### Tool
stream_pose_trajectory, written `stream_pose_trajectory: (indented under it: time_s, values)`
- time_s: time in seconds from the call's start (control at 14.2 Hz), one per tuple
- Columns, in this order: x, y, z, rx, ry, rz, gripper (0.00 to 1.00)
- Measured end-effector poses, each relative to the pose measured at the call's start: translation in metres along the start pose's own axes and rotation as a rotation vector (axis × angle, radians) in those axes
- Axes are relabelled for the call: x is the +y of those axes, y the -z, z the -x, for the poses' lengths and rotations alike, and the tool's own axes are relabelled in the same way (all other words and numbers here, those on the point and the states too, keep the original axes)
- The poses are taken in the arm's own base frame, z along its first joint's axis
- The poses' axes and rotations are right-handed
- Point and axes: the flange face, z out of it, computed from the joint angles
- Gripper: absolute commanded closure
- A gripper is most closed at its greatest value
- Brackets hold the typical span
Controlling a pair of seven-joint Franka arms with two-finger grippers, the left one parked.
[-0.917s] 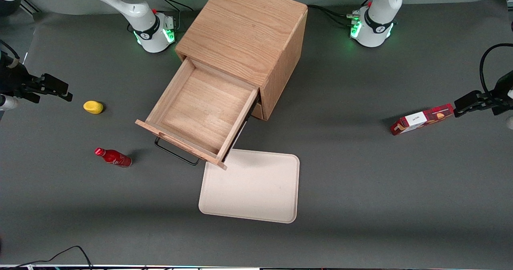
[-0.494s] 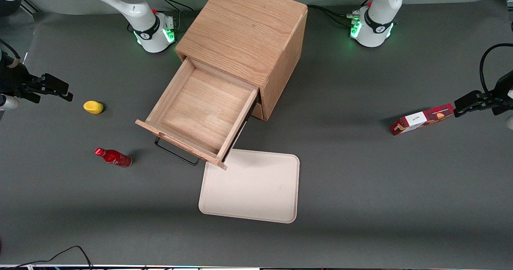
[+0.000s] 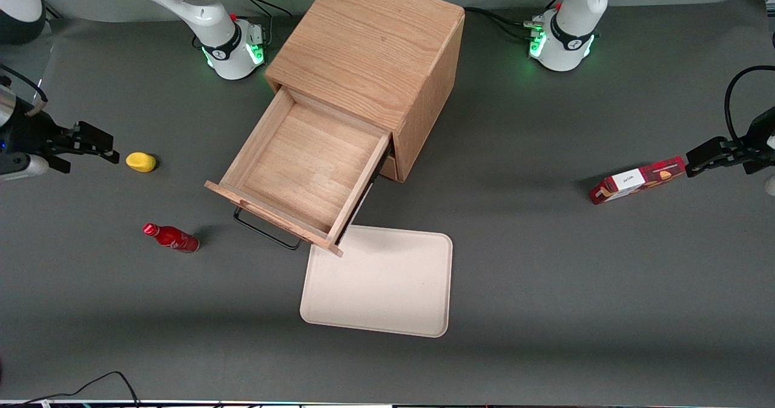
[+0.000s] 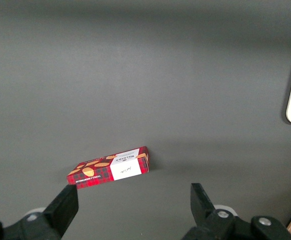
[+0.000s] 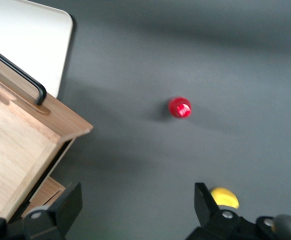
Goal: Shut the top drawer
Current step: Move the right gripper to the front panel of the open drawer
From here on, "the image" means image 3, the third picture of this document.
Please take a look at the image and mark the red bottle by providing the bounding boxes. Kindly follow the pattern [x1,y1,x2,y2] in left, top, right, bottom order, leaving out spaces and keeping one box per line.
[142,222,201,254]

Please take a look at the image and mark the red snack box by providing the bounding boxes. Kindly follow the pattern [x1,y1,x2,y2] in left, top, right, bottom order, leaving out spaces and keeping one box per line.
[589,156,687,206]

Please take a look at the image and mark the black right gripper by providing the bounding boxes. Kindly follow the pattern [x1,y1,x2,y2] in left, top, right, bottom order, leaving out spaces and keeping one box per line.
[0,108,120,174]

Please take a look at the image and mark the black arm base cables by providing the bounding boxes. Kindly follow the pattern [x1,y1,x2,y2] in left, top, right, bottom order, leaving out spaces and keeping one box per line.
[231,0,293,53]
[464,0,567,41]

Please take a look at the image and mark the black right arm base cables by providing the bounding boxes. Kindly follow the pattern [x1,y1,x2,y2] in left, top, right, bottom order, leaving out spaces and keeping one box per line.
[231,0,293,53]

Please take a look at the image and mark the black cable at table edge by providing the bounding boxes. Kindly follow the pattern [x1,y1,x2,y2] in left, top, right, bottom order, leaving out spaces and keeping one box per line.
[17,370,141,408]

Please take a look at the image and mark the black left arm base cables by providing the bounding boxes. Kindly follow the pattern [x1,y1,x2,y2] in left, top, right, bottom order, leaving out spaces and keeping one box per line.
[464,0,567,41]

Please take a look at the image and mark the black looped cable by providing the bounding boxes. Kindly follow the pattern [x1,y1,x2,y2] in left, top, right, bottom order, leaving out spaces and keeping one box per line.
[724,65,775,146]

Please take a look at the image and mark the yellow lemon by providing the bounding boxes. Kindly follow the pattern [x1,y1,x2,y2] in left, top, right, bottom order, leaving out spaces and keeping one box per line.
[125,152,157,173]

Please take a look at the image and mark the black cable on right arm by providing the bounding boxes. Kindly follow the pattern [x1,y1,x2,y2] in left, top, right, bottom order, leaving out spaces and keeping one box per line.
[0,63,48,117]

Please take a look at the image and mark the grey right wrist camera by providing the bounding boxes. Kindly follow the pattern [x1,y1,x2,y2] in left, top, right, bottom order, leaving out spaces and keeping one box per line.
[0,153,50,182]

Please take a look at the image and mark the oak wooden cabinet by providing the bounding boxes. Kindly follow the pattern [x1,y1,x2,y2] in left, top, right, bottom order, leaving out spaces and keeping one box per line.
[265,0,466,183]

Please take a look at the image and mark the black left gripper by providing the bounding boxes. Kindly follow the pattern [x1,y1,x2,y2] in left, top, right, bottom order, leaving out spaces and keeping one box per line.
[686,107,775,178]

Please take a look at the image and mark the beige plastic tray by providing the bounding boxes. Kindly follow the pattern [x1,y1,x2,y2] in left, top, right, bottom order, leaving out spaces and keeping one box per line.
[299,225,454,339]

